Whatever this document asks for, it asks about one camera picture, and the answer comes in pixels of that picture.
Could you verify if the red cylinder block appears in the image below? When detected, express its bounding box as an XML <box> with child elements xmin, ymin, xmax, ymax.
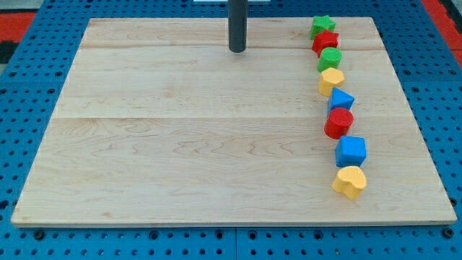
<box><xmin>324</xmin><ymin>108</ymin><xmax>354</xmax><ymax>139</ymax></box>

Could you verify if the yellow heart block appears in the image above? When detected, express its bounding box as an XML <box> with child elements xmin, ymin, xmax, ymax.
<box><xmin>331</xmin><ymin>166</ymin><xmax>367</xmax><ymax>200</ymax></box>

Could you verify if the blue cube block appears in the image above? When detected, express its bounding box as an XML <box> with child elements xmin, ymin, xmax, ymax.
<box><xmin>335</xmin><ymin>136</ymin><xmax>367</xmax><ymax>168</ymax></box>

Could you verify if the light wooden board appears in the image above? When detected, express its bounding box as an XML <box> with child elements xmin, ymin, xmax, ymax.
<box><xmin>11</xmin><ymin>17</ymin><xmax>457</xmax><ymax>228</ymax></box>

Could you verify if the red star block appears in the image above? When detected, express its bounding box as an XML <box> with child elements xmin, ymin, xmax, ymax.
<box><xmin>311</xmin><ymin>30</ymin><xmax>339</xmax><ymax>58</ymax></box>

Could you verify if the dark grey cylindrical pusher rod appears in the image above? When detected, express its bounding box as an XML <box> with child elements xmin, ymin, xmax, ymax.
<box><xmin>228</xmin><ymin>0</ymin><xmax>248</xmax><ymax>53</ymax></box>

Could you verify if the yellow hexagon block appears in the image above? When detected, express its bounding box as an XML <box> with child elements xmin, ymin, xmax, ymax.
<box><xmin>318</xmin><ymin>67</ymin><xmax>345</xmax><ymax>97</ymax></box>

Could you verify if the green star block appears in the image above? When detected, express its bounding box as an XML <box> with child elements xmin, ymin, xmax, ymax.
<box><xmin>310</xmin><ymin>15</ymin><xmax>336</xmax><ymax>40</ymax></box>

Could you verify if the blue triangle block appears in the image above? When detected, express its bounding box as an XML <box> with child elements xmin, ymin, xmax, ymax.
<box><xmin>327</xmin><ymin>87</ymin><xmax>355</xmax><ymax>114</ymax></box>

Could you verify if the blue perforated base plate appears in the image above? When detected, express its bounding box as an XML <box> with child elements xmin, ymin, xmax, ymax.
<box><xmin>1</xmin><ymin>0</ymin><xmax>461</xmax><ymax>259</ymax></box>

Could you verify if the green cylinder block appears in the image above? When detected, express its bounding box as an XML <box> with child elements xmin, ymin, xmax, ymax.
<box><xmin>317</xmin><ymin>47</ymin><xmax>342</xmax><ymax>72</ymax></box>

